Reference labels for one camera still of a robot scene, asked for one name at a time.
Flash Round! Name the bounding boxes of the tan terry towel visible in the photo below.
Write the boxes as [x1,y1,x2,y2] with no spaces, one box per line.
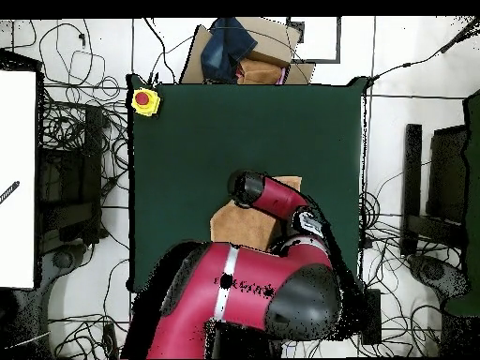
[209,174,304,251]

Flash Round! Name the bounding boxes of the dark green table cloth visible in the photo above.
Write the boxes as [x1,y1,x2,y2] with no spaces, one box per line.
[126,73,369,295]

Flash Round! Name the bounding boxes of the orange folded cloth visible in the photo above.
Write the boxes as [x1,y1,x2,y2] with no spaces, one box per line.
[236,57,288,86]

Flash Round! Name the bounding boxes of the yellow emergency stop button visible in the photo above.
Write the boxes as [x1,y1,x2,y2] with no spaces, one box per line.
[130,87,161,117]

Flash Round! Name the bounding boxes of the black floor stand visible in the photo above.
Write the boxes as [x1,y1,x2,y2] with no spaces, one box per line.
[399,123,470,258]
[37,104,104,245]

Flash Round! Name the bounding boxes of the blue denim jeans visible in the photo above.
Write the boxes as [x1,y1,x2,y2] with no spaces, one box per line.
[200,16,259,84]

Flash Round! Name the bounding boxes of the brown cardboard box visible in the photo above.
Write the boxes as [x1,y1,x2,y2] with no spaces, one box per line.
[178,16,317,86]

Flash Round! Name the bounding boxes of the black power strip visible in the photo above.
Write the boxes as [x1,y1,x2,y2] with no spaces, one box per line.
[365,289,383,345]

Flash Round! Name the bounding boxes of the black floor base foot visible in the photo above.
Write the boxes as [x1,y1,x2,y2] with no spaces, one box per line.
[40,242,89,290]
[407,253,472,303]

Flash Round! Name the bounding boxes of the striped black rod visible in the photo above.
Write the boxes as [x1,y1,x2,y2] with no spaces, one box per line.
[0,180,21,206]

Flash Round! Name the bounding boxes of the tangled black floor cables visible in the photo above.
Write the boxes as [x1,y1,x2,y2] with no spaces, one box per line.
[10,18,132,360]
[280,187,451,359]

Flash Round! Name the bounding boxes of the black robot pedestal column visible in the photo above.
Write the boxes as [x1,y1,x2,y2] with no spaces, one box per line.
[203,322,283,359]

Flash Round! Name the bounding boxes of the thin black rectangular frame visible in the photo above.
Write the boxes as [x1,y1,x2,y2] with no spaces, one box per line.
[285,16,342,64]

